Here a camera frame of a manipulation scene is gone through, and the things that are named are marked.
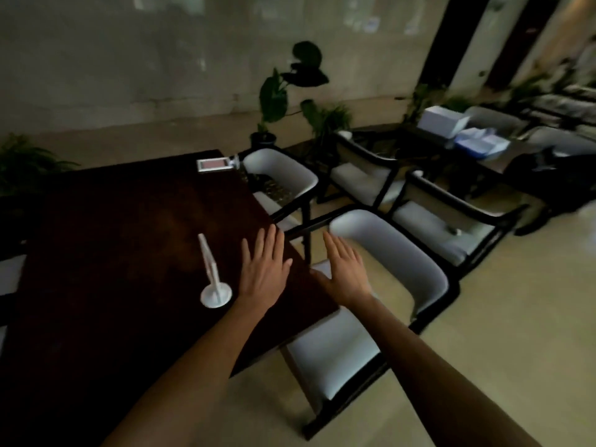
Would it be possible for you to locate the person's left hand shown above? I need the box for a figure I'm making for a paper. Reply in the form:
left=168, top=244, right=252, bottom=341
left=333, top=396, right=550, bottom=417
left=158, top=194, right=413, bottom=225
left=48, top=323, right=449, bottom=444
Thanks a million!
left=239, top=224, right=294, bottom=307

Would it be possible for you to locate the small fern potted plant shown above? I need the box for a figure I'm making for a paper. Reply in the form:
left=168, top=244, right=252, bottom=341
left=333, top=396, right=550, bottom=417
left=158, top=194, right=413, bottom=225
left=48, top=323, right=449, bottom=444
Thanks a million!
left=300, top=99, right=354, bottom=141

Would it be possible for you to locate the white cardboard box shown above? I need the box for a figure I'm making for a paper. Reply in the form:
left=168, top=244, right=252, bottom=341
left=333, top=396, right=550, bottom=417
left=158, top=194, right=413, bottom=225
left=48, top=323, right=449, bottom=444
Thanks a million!
left=417, top=106, right=472, bottom=139

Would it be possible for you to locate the sign stand with red card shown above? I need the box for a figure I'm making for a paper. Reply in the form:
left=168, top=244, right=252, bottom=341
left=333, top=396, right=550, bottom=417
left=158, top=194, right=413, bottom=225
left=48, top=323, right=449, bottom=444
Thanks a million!
left=196, top=154, right=241, bottom=174

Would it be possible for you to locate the green leafy plant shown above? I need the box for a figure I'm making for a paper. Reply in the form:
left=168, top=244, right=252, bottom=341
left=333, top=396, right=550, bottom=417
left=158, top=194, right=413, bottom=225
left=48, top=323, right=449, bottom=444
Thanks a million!
left=401, top=84, right=471, bottom=126

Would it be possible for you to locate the black bag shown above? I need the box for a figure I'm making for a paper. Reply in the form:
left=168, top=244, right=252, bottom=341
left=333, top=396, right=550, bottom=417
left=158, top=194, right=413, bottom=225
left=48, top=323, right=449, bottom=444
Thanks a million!
left=505, top=146, right=596, bottom=236

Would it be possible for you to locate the bushy green fern plant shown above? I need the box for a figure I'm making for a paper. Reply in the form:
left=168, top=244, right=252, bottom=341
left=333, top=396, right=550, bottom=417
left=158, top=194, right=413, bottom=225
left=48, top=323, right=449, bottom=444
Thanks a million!
left=0, top=133, right=81, bottom=197

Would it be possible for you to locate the dark wooden door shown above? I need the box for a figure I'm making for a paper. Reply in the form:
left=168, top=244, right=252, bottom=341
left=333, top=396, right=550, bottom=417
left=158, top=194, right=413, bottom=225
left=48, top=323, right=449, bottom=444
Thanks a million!
left=484, top=0, right=562, bottom=91

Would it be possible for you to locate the open white paper box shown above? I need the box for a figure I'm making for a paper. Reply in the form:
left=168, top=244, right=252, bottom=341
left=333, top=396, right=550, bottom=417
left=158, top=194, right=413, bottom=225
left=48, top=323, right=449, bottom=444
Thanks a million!
left=454, top=127, right=511, bottom=159

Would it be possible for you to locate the person's right forearm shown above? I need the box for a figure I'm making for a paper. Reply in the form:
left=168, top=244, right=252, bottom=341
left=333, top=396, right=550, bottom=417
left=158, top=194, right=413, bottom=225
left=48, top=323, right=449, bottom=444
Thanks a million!
left=345, top=294, right=543, bottom=447

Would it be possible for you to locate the person's right hand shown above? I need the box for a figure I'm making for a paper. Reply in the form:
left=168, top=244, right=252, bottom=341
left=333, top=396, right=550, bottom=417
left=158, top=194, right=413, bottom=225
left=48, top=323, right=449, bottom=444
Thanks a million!
left=310, top=232, right=374, bottom=309

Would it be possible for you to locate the white cushioned black frame chair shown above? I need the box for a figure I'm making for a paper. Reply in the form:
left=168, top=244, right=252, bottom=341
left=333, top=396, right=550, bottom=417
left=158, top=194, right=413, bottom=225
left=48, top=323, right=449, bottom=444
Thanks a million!
left=525, top=126, right=596, bottom=160
left=242, top=148, right=323, bottom=265
left=317, top=132, right=411, bottom=211
left=463, top=106, right=528, bottom=136
left=388, top=169, right=530, bottom=281
left=278, top=209, right=462, bottom=441

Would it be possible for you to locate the white table sign stand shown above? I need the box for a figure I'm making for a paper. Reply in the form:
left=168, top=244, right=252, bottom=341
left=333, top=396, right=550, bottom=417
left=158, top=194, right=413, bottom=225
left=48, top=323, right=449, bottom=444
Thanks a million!
left=197, top=233, right=233, bottom=309

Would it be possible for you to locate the large-leaf potted plant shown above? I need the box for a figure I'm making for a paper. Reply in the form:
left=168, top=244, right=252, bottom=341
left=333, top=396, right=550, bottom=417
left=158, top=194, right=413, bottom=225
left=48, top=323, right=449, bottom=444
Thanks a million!
left=250, top=41, right=330, bottom=149

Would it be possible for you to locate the person's left forearm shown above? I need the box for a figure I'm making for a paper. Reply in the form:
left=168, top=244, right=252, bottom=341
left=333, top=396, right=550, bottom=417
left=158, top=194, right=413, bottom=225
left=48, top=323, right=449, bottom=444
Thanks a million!
left=103, top=295, right=271, bottom=447

